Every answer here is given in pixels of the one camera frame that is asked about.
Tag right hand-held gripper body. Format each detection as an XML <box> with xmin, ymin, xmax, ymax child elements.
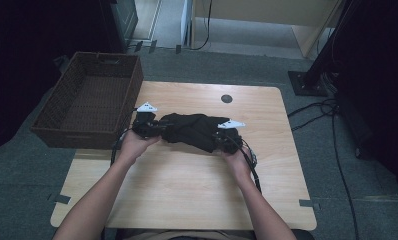
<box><xmin>216</xmin><ymin>119</ymin><xmax>247</xmax><ymax>155</ymax></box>

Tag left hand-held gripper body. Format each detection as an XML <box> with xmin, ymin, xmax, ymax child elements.
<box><xmin>131</xmin><ymin>101</ymin><xmax>160</xmax><ymax>139</ymax></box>

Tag black pants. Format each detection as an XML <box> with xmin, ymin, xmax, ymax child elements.
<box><xmin>158</xmin><ymin>112</ymin><xmax>235</xmax><ymax>154</ymax></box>

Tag brown wicker basket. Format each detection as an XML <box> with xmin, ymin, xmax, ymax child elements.
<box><xmin>30</xmin><ymin>51</ymin><xmax>144</xmax><ymax>150</ymax></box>

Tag person's left hand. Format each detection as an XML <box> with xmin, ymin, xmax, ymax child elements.
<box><xmin>119</xmin><ymin>128</ymin><xmax>162</xmax><ymax>165</ymax></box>

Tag person's right hand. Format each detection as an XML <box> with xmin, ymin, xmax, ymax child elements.
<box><xmin>221</xmin><ymin>147</ymin><xmax>254</xmax><ymax>183</ymax></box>

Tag black metal stand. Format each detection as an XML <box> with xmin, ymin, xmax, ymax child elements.
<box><xmin>287</xmin><ymin>0</ymin><xmax>358</xmax><ymax>98</ymax></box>

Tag person's lap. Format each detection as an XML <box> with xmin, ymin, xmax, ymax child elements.
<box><xmin>115</xmin><ymin>229</ymin><xmax>255</xmax><ymax>240</ymax></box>

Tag white panel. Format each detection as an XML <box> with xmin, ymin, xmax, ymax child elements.
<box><xmin>180</xmin><ymin>0</ymin><xmax>193</xmax><ymax>47</ymax></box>

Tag dark cabinet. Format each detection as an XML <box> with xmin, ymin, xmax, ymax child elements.
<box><xmin>100</xmin><ymin>0</ymin><xmax>139</xmax><ymax>56</ymax></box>

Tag black chair armrest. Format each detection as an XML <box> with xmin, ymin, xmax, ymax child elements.
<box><xmin>288</xmin><ymin>229</ymin><xmax>316</xmax><ymax>240</ymax></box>

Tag beige wooden cabinet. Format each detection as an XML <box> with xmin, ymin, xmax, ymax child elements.
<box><xmin>190</xmin><ymin>0</ymin><xmax>341</xmax><ymax>58</ymax></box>

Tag black curtain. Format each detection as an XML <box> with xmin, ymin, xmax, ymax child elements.
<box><xmin>333</xmin><ymin>0</ymin><xmax>398</xmax><ymax>204</ymax></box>
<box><xmin>0</xmin><ymin>0</ymin><xmax>113</xmax><ymax>156</ymax></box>

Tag right hand-held gripper cable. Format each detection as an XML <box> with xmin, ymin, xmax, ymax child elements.
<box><xmin>235</xmin><ymin>134</ymin><xmax>263</xmax><ymax>194</ymax></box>

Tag hand-held gripper cable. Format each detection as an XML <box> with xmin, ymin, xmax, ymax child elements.
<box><xmin>235</xmin><ymin>134</ymin><xmax>263</xmax><ymax>194</ymax></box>
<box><xmin>110</xmin><ymin>107</ymin><xmax>138</xmax><ymax>166</ymax></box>

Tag left hand-held gripper cable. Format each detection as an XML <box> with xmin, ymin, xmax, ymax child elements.
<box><xmin>110</xmin><ymin>107</ymin><xmax>138</xmax><ymax>166</ymax></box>

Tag black floor cable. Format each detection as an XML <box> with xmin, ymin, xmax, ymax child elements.
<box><xmin>290</xmin><ymin>111</ymin><xmax>335</xmax><ymax>132</ymax></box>
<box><xmin>286</xmin><ymin>98</ymin><xmax>338</xmax><ymax>118</ymax></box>
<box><xmin>330</xmin><ymin>109</ymin><xmax>361</xmax><ymax>240</ymax></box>

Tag black hanging cable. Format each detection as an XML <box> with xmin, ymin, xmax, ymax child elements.
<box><xmin>190</xmin><ymin>0</ymin><xmax>214</xmax><ymax>52</ymax></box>

